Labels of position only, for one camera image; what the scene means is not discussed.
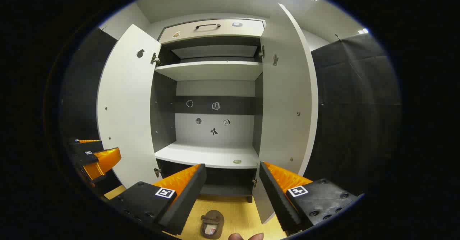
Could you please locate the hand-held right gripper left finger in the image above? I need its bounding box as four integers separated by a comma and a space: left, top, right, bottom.
108, 163, 207, 236

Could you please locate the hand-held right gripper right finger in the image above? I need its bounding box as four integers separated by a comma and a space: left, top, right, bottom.
259, 161, 360, 235

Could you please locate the brown shoe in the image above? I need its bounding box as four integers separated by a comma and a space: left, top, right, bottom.
200, 210, 225, 240

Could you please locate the grey cabinet door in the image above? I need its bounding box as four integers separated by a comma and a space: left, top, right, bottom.
252, 4, 319, 224
96, 24, 161, 189

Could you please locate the grey cabinet drawer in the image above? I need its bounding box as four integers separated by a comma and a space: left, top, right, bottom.
158, 18, 266, 45

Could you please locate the black backdrop cloth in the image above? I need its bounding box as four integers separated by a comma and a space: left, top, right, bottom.
59, 28, 401, 197

